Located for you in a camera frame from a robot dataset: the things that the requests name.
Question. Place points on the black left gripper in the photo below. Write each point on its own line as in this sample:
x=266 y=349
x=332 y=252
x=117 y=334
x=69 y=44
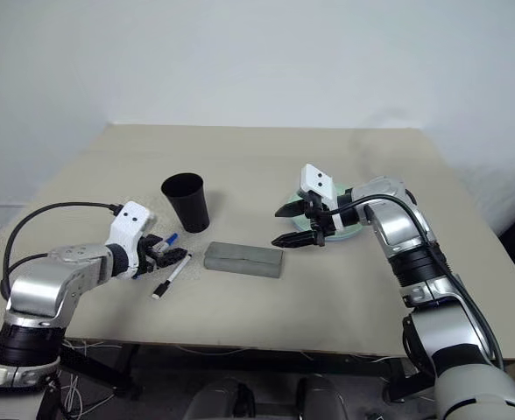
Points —
x=148 y=260

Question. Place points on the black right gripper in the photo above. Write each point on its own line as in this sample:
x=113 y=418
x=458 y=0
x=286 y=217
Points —
x=321 y=221

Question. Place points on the white marker with blue cap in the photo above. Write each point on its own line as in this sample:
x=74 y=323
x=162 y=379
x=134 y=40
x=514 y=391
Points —
x=172 y=238

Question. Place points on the light green plate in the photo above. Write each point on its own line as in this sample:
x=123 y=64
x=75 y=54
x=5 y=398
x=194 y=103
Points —
x=293 y=201

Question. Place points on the grey glasses case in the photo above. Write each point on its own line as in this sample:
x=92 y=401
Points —
x=244 y=258

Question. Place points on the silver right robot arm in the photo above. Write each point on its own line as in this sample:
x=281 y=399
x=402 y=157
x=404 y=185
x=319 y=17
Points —
x=393 y=219

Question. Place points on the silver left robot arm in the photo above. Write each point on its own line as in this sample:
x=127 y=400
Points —
x=38 y=293

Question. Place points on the white marker with black cap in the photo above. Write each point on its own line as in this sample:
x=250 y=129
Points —
x=176 y=272

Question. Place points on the black plastic cup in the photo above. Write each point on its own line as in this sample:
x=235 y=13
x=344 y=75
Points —
x=189 y=210

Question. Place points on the light blue plate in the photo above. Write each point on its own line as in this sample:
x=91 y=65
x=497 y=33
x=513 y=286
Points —
x=347 y=235

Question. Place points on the black table crossbar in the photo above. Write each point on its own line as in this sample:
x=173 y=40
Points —
x=262 y=353

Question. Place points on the black table leg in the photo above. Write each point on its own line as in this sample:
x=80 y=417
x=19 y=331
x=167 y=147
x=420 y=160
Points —
x=95 y=367
x=408 y=378

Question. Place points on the dark rounded shape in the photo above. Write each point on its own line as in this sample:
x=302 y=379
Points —
x=218 y=400
x=323 y=398

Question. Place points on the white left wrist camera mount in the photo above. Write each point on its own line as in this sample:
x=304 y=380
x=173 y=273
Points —
x=128 y=221

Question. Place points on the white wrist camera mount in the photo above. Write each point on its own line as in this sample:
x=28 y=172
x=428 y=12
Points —
x=128 y=221
x=316 y=179

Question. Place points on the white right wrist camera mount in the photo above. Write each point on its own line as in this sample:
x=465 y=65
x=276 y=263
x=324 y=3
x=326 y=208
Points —
x=316 y=179

